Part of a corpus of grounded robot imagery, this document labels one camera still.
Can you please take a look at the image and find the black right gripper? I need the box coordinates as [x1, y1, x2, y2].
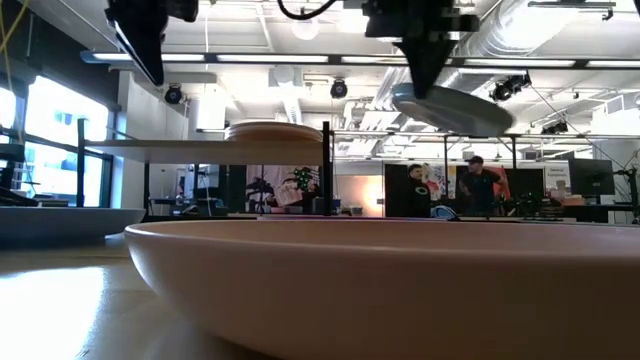
[362, 0, 481, 99]

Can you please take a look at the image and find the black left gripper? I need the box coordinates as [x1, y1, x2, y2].
[104, 0, 200, 87]

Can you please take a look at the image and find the sage green plate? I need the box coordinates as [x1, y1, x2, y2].
[391, 82, 516, 138]

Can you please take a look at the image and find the blue plate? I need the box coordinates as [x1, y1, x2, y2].
[0, 206, 147, 242]

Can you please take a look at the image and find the pink plate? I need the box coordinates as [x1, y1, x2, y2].
[123, 219, 640, 360]

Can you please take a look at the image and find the black dish rack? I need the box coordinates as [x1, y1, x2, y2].
[76, 118, 335, 219]

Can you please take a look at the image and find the round white ceiling lamp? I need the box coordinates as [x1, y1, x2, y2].
[292, 17, 320, 41]

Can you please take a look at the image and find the long ceiling light strip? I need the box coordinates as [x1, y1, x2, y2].
[82, 49, 640, 70]

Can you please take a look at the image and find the person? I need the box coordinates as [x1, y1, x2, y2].
[399, 163, 434, 219]
[457, 155, 507, 216]

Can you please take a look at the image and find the blue round object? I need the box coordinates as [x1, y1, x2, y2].
[430, 204, 460, 222]

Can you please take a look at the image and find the dark background monitor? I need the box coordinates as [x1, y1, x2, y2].
[503, 168, 546, 201]

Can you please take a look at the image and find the large black background monitor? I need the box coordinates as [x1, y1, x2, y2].
[568, 158, 617, 197]

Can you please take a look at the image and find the silver ventilation duct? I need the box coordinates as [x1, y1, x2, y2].
[372, 0, 581, 121]

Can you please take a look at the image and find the black aluminium rig frame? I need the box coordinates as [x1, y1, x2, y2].
[332, 130, 521, 217]

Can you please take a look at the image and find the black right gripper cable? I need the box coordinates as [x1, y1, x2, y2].
[276, 0, 341, 21]

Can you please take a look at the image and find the yellow cable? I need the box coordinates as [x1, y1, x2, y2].
[0, 0, 30, 144]

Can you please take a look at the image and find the white wall sign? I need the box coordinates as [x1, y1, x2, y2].
[544, 164, 571, 191]

